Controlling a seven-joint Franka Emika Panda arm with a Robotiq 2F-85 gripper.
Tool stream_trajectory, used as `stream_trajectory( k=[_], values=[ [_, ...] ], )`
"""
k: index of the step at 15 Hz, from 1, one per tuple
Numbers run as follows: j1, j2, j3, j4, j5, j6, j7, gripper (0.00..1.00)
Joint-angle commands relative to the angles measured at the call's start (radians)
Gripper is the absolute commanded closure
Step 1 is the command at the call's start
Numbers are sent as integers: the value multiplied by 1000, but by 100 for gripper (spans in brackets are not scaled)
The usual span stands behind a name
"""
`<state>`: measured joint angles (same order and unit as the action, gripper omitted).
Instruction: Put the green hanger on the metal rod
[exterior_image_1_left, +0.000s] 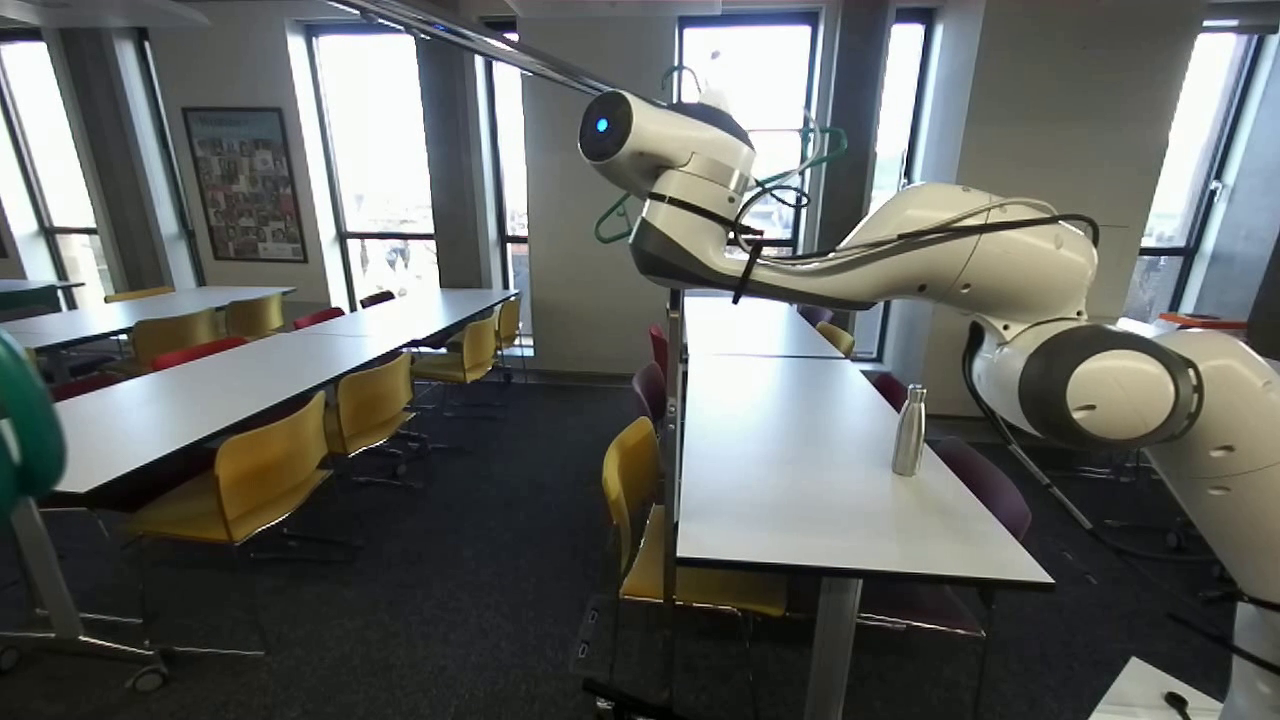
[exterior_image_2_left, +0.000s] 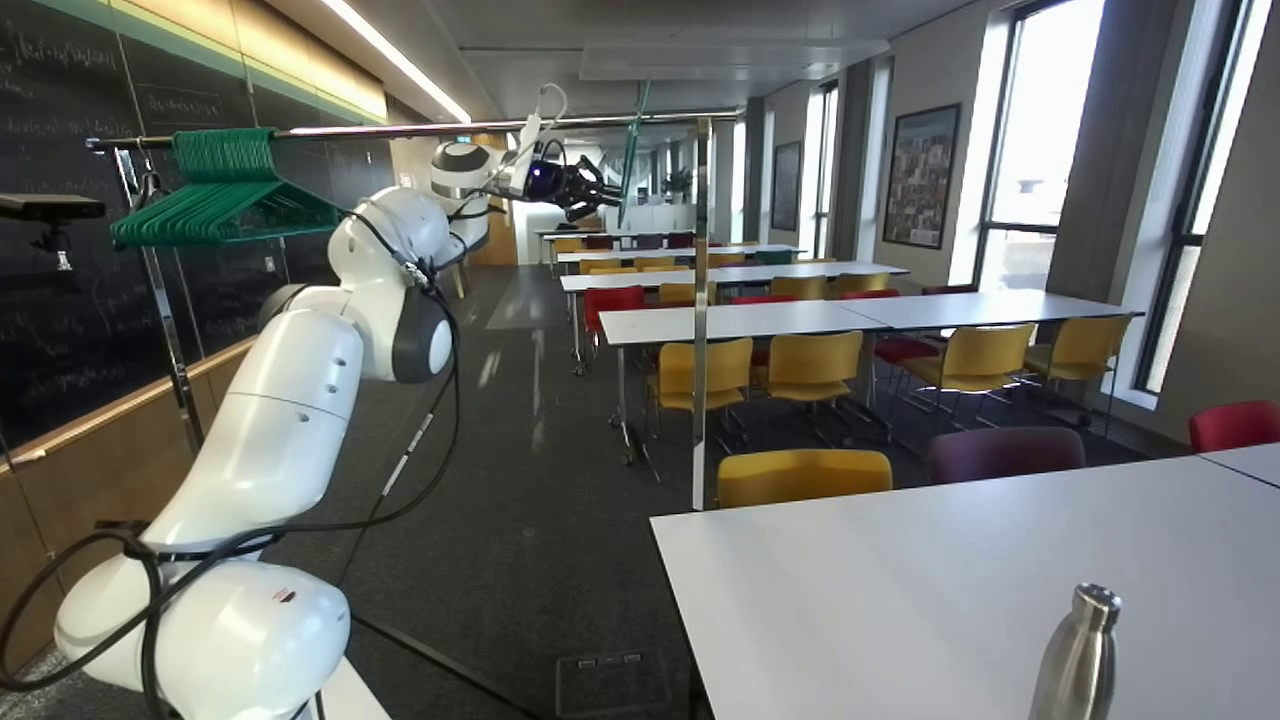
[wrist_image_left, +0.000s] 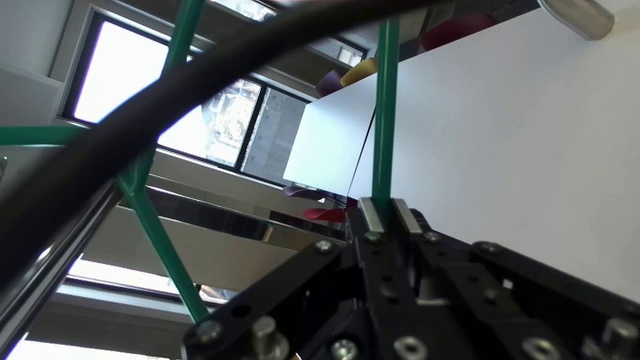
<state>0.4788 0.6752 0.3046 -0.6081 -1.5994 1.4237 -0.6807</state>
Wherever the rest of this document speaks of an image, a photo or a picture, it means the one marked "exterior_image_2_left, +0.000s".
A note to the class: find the floor socket hatch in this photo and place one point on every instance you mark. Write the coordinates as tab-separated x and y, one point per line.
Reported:
602	684

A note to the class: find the metal clothes rack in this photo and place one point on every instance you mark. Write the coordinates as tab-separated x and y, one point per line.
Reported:
700	350

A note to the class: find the bunch of green hangers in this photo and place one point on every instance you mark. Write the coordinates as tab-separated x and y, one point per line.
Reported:
225	195

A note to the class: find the blackboard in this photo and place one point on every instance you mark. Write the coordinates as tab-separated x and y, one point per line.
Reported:
70	200

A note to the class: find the window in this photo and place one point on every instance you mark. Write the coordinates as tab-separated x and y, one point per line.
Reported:
827	170
1040	140
1195	200

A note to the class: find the green hanger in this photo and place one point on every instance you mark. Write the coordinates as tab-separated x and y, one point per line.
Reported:
631	160

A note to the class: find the yellow chair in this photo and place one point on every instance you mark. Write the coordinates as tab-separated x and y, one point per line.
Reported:
800	478

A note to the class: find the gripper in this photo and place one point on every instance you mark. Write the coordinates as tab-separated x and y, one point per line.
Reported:
558	182

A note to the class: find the purple chair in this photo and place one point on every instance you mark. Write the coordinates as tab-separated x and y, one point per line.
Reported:
1005	453

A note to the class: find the small framed picture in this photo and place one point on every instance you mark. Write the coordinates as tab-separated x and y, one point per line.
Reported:
786	185

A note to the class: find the ceiling light strip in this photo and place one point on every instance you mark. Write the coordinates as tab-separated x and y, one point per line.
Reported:
400	62

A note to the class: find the metal rod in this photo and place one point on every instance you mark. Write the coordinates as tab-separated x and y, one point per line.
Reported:
400	129

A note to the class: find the large framed picture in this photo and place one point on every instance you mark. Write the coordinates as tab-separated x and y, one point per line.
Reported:
921	175

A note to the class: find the steel bottle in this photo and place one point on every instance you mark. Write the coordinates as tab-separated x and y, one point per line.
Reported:
1080	665

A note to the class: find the camera on mount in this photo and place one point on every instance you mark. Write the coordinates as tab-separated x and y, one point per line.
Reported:
45	207

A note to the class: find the rows of white tables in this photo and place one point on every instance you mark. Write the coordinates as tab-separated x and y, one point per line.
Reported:
750	320

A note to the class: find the large white table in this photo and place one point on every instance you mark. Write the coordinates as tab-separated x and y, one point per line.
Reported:
950	600

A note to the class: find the group of yellow red chairs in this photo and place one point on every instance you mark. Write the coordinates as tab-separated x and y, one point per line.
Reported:
810	365

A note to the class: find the red chair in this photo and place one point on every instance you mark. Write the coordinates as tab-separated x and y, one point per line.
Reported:
1235	425

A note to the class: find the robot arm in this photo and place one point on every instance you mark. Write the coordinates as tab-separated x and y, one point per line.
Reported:
290	420

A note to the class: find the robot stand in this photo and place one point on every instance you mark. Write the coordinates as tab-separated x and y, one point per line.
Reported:
350	695

